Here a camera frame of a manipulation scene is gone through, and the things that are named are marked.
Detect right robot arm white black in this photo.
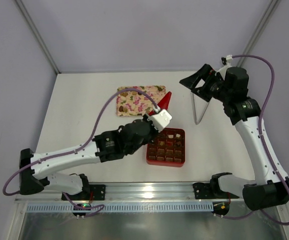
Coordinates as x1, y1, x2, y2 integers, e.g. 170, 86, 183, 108
179, 64, 289, 211

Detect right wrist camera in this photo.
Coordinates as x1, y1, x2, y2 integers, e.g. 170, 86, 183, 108
218, 54, 233, 74

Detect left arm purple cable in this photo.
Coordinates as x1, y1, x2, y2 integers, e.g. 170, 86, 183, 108
2, 87, 162, 217

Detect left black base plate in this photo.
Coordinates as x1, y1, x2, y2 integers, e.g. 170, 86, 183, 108
67, 184, 106, 201

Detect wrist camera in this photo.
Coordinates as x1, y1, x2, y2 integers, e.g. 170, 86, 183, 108
148, 109, 173, 133
218, 54, 233, 74

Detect floral tray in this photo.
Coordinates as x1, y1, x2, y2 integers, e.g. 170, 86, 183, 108
116, 85, 167, 117

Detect red tin lid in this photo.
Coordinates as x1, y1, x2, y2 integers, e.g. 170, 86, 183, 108
157, 91, 172, 110

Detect metal tongs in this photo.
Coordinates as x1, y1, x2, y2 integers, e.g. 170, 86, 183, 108
190, 92, 209, 125

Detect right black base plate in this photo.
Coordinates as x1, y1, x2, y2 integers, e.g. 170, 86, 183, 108
192, 182, 240, 200

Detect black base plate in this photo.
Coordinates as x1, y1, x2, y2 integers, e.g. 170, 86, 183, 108
67, 184, 106, 201
192, 182, 240, 200

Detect aluminium rail front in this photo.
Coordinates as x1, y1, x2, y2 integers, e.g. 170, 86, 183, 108
15, 181, 289, 203

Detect slotted cable duct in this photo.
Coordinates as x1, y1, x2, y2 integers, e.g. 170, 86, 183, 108
26, 201, 214, 213

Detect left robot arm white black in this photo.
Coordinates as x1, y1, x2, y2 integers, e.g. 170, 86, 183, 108
19, 119, 161, 196

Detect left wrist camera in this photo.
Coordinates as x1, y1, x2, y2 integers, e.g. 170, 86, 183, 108
148, 109, 173, 133

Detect red chocolate box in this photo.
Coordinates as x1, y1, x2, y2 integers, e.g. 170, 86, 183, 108
146, 128, 186, 168

